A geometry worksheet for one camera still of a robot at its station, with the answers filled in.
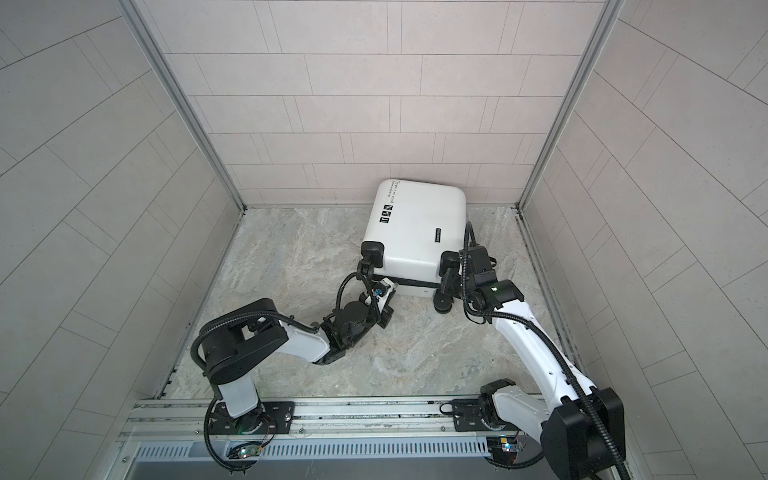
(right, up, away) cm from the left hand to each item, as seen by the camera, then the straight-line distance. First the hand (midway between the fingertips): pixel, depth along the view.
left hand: (403, 291), depth 84 cm
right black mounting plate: (+15, -28, -13) cm, 34 cm away
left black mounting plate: (-32, -27, -15) cm, 45 cm away
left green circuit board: (-34, -31, -20) cm, 50 cm away
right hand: (+11, +3, -3) cm, 12 cm away
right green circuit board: (+22, -33, -16) cm, 43 cm away
